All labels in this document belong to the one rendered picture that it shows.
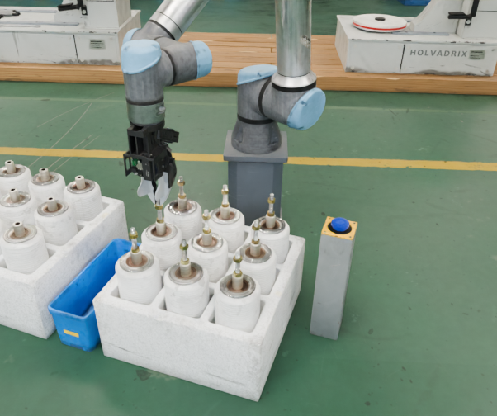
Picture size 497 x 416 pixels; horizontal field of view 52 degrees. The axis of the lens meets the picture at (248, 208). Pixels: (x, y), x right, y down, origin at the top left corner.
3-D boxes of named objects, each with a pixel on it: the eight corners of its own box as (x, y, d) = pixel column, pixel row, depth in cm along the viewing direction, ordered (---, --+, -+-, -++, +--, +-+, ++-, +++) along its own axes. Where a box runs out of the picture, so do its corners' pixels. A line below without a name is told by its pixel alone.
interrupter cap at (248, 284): (224, 272, 109) (224, 270, 109) (258, 278, 108) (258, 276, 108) (215, 296, 103) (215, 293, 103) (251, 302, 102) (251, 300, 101)
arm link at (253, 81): (257, 101, 154) (258, 56, 146) (290, 114, 146) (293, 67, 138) (228, 111, 147) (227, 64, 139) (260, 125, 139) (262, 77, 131)
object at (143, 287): (148, 300, 127) (141, 243, 117) (172, 319, 122) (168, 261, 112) (115, 320, 121) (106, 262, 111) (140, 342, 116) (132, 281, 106)
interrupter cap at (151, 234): (183, 231, 122) (183, 229, 122) (163, 246, 117) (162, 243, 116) (160, 220, 126) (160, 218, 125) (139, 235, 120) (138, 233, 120)
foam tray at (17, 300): (27, 223, 167) (14, 176, 157) (130, 250, 156) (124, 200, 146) (-74, 300, 136) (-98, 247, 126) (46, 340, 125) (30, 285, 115)
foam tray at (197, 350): (174, 259, 152) (170, 209, 142) (300, 289, 142) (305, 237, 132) (102, 355, 121) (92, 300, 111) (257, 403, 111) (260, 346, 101)
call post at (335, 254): (314, 314, 134) (327, 217, 117) (341, 321, 132) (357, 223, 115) (309, 333, 128) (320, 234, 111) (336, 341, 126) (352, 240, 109)
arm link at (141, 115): (137, 91, 106) (172, 96, 103) (139, 111, 108) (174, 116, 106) (118, 103, 100) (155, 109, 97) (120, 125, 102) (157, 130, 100)
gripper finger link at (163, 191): (150, 215, 113) (144, 178, 108) (163, 201, 117) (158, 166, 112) (163, 217, 112) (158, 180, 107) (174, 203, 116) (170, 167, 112)
